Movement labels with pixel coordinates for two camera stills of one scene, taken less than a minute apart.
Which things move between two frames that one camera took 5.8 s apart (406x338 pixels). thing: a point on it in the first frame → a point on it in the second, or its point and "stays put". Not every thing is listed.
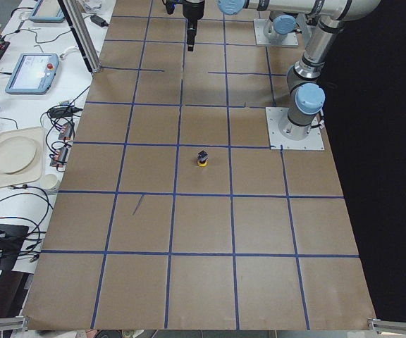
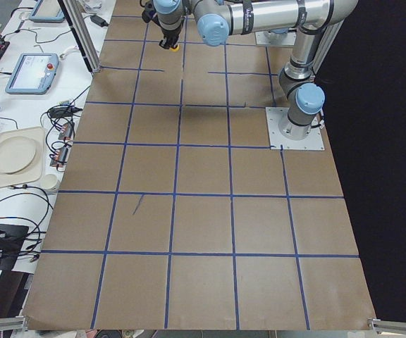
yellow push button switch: (202, 158) → (175, 49)
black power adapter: (99, 21) stays put
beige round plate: (13, 155) stays put
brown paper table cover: (174, 212) stays put
